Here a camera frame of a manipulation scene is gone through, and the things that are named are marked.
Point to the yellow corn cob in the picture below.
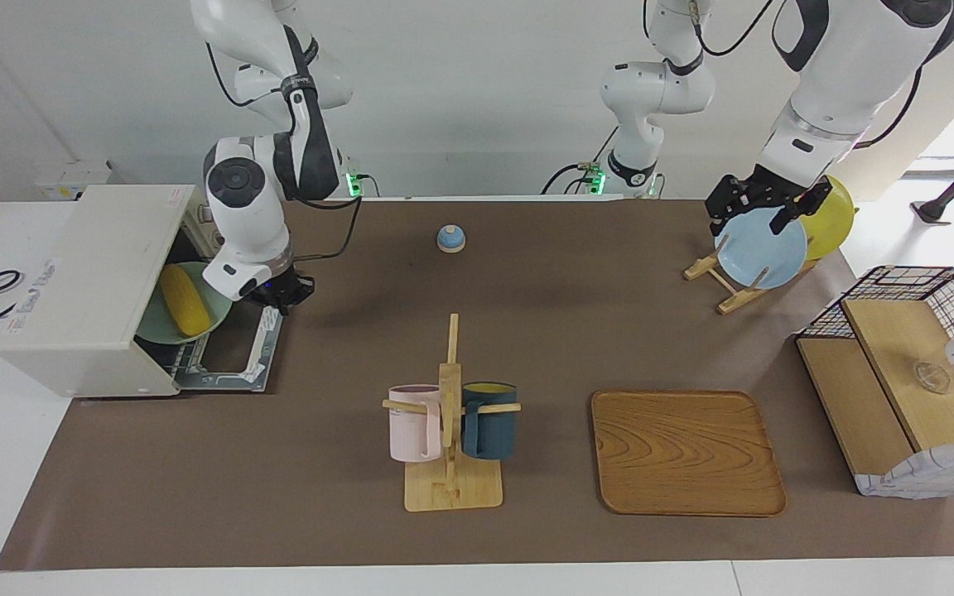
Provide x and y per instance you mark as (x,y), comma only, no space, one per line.
(183,302)

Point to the yellow plate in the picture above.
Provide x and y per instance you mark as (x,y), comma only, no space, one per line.
(833,232)

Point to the white checked cloth liner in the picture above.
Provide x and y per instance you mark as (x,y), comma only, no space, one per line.
(924,476)

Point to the white toaster oven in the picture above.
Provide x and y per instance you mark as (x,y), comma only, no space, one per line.
(71,273)

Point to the brown wooden tray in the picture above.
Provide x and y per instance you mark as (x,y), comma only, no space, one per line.
(684,455)

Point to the small clear glass item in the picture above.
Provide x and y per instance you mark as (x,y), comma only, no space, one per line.
(932,378)

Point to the dark blue mug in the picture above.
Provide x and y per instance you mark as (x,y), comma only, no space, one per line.
(489,430)

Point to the glass oven door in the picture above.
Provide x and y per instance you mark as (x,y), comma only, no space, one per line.
(268,348)

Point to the small blue lid with knob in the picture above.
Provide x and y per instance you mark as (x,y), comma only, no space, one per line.
(450,240)

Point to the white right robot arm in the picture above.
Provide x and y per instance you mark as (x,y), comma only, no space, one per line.
(245,223)

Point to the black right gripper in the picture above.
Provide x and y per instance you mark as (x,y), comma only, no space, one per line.
(286,290)

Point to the wooden mug rack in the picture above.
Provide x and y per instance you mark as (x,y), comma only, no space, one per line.
(452,492)

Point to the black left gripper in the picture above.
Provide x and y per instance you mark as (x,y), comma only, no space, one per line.
(763,190)

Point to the pink mug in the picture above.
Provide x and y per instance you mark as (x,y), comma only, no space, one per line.
(411,426)

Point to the light blue plate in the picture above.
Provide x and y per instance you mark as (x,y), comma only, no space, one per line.
(763,252)

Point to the brown table mat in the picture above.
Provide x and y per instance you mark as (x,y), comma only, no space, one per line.
(320,497)

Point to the light green plate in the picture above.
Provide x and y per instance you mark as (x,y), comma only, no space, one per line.
(154,331)

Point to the wooden plate rack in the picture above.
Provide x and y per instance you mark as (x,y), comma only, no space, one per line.
(742,300)

